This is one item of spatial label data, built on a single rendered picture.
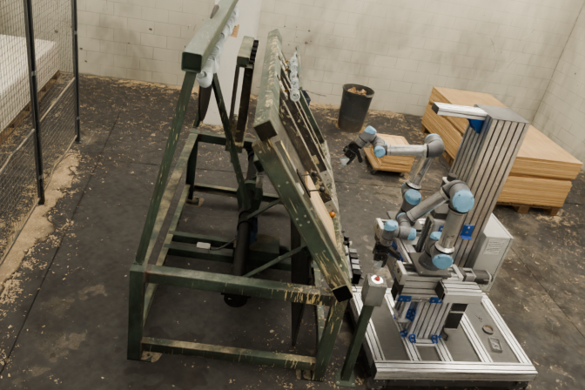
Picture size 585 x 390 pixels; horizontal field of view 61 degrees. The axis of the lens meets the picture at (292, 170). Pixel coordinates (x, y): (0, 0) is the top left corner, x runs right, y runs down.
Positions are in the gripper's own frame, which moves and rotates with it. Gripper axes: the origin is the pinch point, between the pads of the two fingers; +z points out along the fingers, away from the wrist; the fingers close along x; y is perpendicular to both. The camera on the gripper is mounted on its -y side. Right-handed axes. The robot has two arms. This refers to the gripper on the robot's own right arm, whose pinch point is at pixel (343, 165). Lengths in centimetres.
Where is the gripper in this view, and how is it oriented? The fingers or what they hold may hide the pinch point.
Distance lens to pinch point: 365.6
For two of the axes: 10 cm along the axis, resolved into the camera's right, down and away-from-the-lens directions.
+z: -6.1, 7.3, 3.2
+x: 1.2, 4.8, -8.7
